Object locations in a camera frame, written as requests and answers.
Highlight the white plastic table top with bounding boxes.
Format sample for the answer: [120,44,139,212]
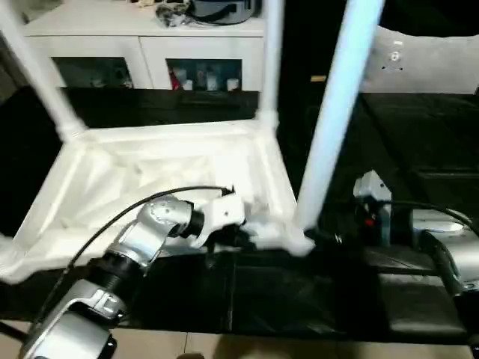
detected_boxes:
[0,118,316,288]

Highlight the black work mat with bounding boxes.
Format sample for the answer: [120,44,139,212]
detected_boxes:
[0,85,479,344]

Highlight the black cabinet with yellow label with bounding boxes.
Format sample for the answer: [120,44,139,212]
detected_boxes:
[275,0,383,97]

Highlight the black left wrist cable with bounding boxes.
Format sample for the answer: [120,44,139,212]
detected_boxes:
[28,184,236,334]

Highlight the black table frame leg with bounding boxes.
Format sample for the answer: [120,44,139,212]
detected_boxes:
[0,320,24,344]

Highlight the grey helmet on cabinet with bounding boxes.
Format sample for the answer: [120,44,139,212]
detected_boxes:
[189,0,263,26]

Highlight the white glass-door cabinet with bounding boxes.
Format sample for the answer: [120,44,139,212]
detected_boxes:
[23,4,266,91]

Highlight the dark clutter on cabinet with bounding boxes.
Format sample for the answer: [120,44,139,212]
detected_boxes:
[154,2,196,28]

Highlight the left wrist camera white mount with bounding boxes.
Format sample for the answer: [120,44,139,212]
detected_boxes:
[193,197,247,251]

